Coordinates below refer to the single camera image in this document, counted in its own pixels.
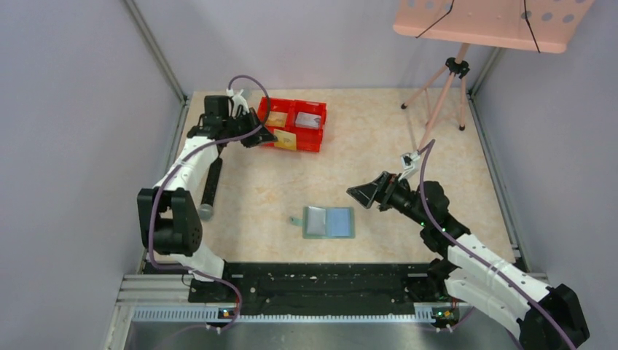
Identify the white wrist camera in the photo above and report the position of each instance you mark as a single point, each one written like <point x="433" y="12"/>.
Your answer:
<point x="411" y="163"/>
<point x="239" y="105"/>

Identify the gold card in bin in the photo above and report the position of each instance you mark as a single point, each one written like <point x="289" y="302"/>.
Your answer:
<point x="276" y="120"/>

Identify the green card holder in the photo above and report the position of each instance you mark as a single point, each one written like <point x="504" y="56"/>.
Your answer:
<point x="319" y="222"/>

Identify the silver card in bin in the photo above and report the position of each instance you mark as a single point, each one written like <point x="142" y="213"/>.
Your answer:
<point x="308" y="121"/>

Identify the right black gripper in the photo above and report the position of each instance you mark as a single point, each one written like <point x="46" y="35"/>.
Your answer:
<point x="384" y="191"/>

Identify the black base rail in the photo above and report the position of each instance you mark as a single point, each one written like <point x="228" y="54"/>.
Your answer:
<point x="323" y="289"/>

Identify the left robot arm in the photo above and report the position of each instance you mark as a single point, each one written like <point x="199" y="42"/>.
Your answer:
<point x="168" y="214"/>

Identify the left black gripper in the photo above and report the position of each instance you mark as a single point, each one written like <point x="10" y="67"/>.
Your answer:
<point x="245" y="128"/>

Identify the pink perforated tray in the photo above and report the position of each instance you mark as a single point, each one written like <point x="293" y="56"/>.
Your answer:
<point x="539" y="26"/>

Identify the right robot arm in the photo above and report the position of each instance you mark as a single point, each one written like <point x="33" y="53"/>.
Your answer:
<point x="537" y="315"/>

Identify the black perforated bar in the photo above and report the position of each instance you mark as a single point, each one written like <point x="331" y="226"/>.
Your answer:
<point x="206" y="207"/>

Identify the pink tripod stand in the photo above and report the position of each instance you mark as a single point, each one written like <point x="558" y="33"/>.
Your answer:
<point x="457" y="68"/>

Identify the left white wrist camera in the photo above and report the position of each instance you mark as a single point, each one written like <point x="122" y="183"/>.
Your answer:
<point x="239" y="105"/>

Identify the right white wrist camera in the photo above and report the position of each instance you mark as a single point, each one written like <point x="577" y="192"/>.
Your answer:
<point x="411" y="163"/>

